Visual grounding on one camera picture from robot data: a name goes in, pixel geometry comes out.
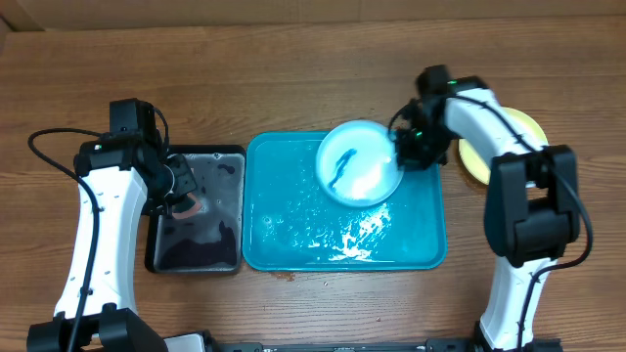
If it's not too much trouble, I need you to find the pink green sponge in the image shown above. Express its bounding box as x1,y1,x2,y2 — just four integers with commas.
172,194,202,220

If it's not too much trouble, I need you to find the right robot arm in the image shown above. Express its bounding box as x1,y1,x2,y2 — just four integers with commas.
389,65,593,351

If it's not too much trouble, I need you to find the yellow plate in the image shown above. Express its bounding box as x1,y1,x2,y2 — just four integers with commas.
458,108,548,185

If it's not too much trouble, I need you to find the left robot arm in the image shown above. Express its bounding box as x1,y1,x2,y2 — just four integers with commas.
26,98,211,352

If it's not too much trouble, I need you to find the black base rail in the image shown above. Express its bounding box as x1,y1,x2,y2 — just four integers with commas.
204,336,563,352

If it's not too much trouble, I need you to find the teal plastic tray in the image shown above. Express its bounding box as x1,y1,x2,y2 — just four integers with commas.
242,132,447,272

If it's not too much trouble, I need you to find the light blue plate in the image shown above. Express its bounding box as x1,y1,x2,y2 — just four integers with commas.
315,119,404,207

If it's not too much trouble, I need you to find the black water tray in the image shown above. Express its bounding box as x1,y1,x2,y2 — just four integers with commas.
144,145,246,274

